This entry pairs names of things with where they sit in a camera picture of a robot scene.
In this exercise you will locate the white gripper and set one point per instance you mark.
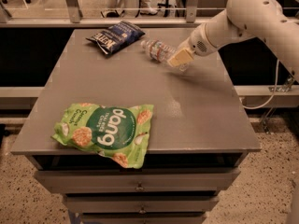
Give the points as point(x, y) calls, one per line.
point(195, 43)

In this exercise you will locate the metal railing frame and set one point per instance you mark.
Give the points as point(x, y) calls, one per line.
point(86, 13)

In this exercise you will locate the grey drawer cabinet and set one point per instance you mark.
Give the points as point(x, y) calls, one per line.
point(199, 135)

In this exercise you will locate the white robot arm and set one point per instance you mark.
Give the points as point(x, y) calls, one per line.
point(243, 20)

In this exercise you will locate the clear plastic water bottle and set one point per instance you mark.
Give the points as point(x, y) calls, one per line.
point(160, 52)

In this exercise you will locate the green dang chips bag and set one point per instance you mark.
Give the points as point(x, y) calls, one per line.
point(119, 133)

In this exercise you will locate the person legs with shoes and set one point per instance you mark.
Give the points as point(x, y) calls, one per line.
point(129, 8)

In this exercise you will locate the blue chip bag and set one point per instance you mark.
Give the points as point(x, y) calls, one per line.
point(117, 37)

